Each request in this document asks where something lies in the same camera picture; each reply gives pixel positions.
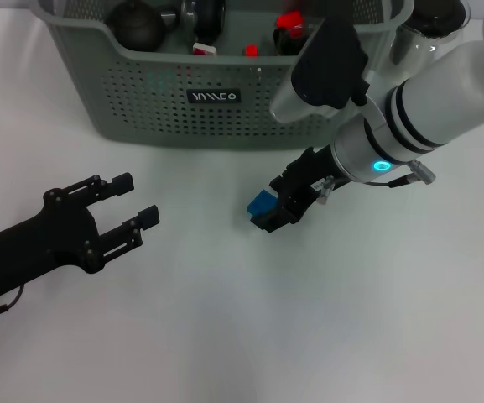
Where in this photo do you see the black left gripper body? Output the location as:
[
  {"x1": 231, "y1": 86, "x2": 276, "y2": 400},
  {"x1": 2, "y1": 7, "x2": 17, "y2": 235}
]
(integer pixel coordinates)
[{"x1": 0, "y1": 184, "x2": 102, "y2": 298}]

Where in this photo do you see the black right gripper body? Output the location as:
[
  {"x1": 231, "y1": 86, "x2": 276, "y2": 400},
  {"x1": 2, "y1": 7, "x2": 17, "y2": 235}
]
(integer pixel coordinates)
[{"x1": 268, "y1": 145, "x2": 351, "y2": 227}]

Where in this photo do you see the blue square toy plate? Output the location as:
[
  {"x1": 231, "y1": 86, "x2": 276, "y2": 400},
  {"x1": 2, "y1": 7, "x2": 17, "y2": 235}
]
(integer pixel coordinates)
[{"x1": 246, "y1": 189, "x2": 279, "y2": 216}]

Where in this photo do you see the dark red long toy brick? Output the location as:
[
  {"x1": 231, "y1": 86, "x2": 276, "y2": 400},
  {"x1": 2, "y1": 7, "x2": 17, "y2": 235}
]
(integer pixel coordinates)
[{"x1": 191, "y1": 41, "x2": 219, "y2": 57}]

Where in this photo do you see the large red toy brick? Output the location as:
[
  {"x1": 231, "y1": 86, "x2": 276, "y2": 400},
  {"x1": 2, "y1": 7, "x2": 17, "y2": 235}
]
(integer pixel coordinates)
[{"x1": 276, "y1": 11, "x2": 305, "y2": 30}]

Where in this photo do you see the grey-green perforated storage bin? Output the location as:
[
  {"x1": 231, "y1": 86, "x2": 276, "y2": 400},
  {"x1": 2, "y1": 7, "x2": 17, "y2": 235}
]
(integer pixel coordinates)
[{"x1": 35, "y1": 0, "x2": 414, "y2": 151}]

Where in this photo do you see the dark clay teapot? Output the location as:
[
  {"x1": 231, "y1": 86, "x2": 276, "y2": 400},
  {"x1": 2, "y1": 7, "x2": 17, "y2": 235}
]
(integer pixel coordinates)
[{"x1": 106, "y1": 0, "x2": 180, "y2": 54}]

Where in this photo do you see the glass carafe with black lid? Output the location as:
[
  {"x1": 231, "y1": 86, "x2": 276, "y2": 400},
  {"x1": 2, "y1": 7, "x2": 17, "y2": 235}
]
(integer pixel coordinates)
[{"x1": 388, "y1": 0, "x2": 471, "y2": 81}]

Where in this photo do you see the silver right gripper cable connector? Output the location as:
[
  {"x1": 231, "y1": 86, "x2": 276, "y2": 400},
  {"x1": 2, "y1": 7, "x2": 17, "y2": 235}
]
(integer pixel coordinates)
[{"x1": 315, "y1": 175, "x2": 337, "y2": 206}]

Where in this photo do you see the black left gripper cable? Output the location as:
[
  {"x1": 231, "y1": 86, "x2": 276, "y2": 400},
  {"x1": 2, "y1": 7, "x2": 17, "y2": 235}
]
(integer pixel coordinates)
[{"x1": 0, "y1": 285, "x2": 27, "y2": 323}]

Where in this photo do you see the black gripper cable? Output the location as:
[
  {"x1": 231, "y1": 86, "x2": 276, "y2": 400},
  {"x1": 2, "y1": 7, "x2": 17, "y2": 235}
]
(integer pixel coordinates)
[
  {"x1": 0, "y1": 285, "x2": 27, "y2": 323},
  {"x1": 365, "y1": 172, "x2": 415, "y2": 189}
]

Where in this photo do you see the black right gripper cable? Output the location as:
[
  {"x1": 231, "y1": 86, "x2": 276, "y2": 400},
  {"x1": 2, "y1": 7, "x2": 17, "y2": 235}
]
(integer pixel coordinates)
[{"x1": 365, "y1": 172, "x2": 415, "y2": 189}]

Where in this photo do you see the silver right arm cable plug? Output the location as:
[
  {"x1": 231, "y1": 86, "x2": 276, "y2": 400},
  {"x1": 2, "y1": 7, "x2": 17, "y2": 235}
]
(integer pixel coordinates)
[{"x1": 407, "y1": 160, "x2": 437, "y2": 185}]

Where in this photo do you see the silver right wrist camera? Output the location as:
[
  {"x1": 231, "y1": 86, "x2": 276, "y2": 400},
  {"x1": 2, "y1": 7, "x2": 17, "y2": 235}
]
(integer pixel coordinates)
[{"x1": 268, "y1": 18, "x2": 371, "y2": 125}]

